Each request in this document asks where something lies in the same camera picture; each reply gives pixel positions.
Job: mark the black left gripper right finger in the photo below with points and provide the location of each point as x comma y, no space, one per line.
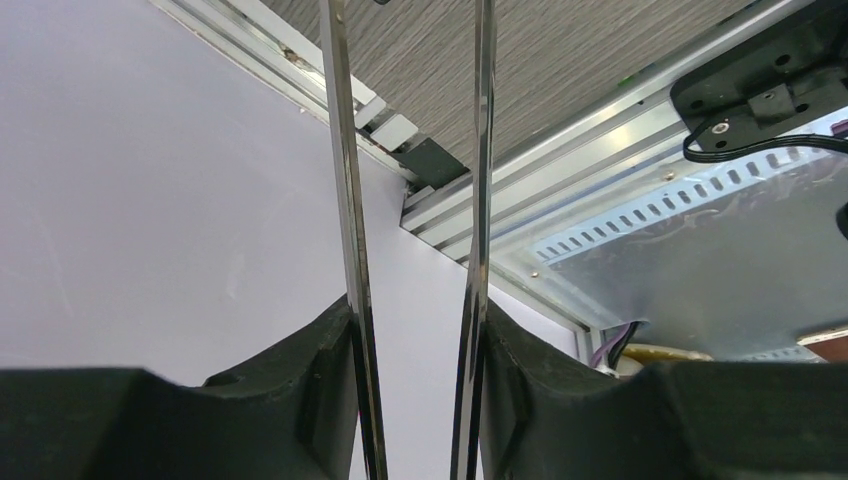
547,416

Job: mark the metal tongs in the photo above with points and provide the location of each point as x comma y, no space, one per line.
470,370

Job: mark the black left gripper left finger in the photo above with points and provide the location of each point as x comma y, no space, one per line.
289,412

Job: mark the aluminium frame rail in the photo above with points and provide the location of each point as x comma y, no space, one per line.
597,219

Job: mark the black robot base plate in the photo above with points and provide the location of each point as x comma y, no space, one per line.
753,97

